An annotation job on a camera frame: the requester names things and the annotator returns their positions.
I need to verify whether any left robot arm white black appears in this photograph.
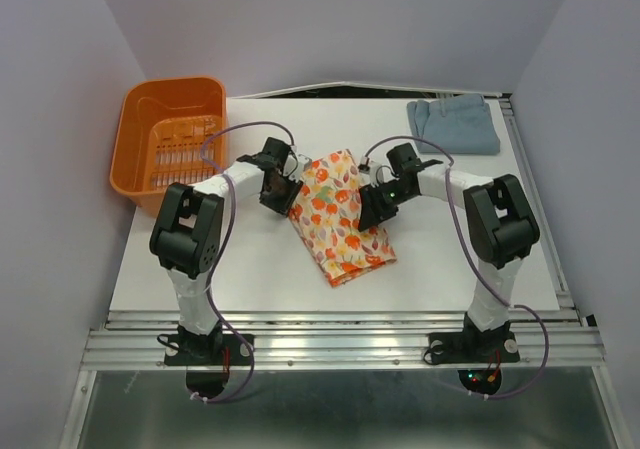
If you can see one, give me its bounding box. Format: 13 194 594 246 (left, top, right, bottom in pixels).
149 137 303 367

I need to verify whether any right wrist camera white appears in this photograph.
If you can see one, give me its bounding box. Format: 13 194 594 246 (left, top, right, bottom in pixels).
357 155 385 177

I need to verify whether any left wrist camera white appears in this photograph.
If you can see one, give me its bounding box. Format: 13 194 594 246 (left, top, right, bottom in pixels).
282 150 313 181

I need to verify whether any orange plastic basket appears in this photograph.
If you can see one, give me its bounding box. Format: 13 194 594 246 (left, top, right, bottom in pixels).
110 76 228 217

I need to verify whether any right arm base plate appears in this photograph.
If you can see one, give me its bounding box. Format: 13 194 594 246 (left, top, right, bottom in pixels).
422 323 520 397

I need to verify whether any purple cable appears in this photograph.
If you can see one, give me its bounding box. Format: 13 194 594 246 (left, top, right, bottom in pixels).
189 121 299 405
367 136 551 402

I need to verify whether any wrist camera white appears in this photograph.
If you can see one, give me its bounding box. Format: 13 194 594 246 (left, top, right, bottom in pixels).
357 155 385 177
282 150 313 181

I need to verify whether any floral orange skirt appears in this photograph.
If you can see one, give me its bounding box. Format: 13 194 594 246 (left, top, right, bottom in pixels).
289 149 397 288

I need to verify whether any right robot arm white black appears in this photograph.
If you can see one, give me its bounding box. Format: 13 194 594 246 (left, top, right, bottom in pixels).
358 143 540 365

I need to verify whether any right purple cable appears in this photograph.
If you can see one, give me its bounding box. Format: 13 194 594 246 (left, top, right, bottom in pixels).
367 136 551 402

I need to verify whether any folded light blue skirt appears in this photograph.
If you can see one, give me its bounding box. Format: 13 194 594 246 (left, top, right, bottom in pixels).
406 94 501 156

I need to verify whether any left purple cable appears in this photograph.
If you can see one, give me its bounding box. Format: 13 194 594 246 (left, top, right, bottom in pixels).
189 121 299 405

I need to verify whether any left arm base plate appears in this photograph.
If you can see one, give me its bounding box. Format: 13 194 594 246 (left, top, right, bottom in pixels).
156 326 255 404

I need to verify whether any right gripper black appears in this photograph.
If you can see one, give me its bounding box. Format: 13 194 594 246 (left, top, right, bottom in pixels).
358 180 415 232

